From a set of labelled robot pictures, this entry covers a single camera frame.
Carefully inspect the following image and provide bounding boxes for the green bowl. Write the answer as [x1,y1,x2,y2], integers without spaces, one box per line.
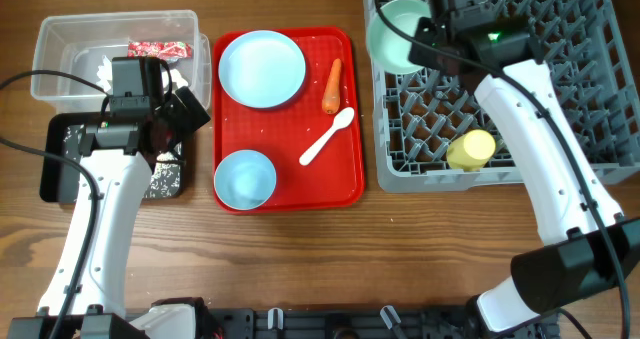
[366,0,431,75]

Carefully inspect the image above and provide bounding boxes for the white rice grains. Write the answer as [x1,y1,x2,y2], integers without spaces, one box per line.
[55,125,182,204]

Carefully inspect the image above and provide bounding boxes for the light blue small bowl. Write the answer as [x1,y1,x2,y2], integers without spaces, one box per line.
[214,150,277,211]

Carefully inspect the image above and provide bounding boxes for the yellow plastic cup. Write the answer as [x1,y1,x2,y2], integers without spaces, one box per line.
[446,129,496,172]

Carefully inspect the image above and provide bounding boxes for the white plastic spoon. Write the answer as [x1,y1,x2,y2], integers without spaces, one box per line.
[299,107,355,166]

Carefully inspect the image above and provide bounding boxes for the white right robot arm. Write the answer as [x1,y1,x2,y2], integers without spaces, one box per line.
[409,0,639,336]

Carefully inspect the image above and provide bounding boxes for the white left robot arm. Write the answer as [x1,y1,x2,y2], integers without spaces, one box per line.
[8,57,220,338]

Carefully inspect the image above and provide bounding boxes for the clear plastic waste bin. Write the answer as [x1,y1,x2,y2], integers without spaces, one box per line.
[33,10,212,108]

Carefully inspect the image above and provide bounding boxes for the black waste tray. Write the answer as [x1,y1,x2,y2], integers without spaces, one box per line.
[39,112,184,203]

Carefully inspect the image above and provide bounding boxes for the red snack wrapper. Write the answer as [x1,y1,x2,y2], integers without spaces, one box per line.
[127,41,193,63]

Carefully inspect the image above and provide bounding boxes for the crumpled white tissue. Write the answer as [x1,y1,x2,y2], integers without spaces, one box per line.
[97,56,189,94]

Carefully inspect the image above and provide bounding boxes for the light blue plate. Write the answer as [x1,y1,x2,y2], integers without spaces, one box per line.
[218,30,306,109]

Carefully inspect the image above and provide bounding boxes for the orange carrot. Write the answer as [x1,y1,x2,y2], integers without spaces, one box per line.
[321,58,342,114]

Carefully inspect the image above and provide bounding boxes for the red serving tray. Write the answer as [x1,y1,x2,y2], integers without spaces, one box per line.
[212,26,365,213]

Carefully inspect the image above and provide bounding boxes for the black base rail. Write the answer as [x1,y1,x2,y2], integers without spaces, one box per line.
[114,306,559,339]

